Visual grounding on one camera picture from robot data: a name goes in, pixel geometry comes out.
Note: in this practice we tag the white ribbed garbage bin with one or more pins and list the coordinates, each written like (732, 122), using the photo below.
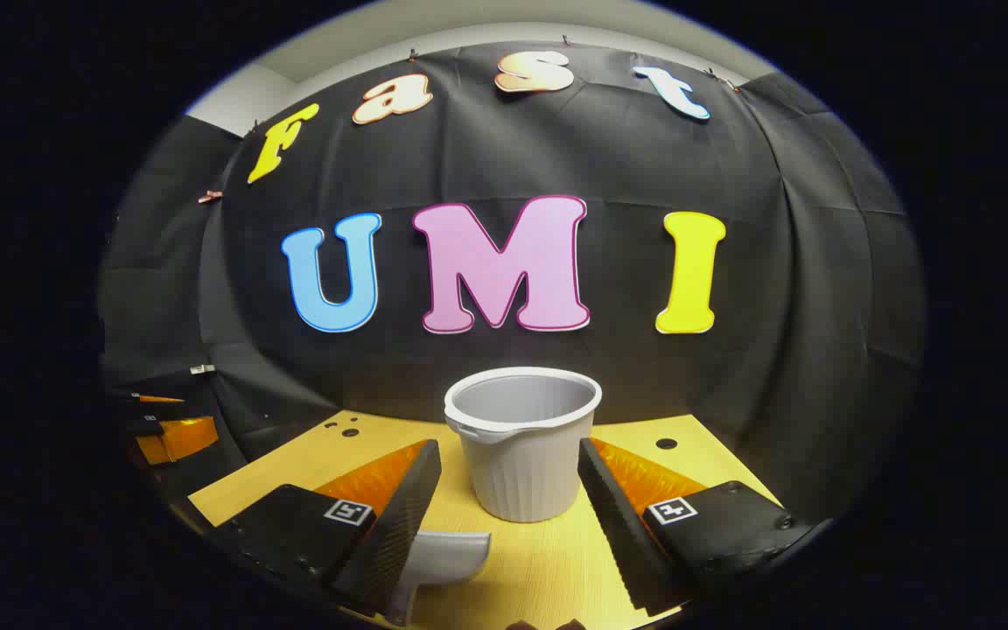
(521, 472)

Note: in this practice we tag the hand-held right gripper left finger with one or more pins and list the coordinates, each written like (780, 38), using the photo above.
(399, 516)

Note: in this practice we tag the grey plastic dustpan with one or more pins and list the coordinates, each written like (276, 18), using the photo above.
(447, 560)

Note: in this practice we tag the black backdrop cloth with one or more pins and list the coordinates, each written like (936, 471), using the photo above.
(609, 157)

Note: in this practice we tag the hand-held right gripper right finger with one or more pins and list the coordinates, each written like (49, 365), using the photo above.
(618, 516)

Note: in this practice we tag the wooden desktop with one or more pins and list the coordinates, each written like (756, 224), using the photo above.
(539, 569)

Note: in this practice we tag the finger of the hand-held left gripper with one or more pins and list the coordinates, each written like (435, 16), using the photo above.
(180, 439)
(154, 404)

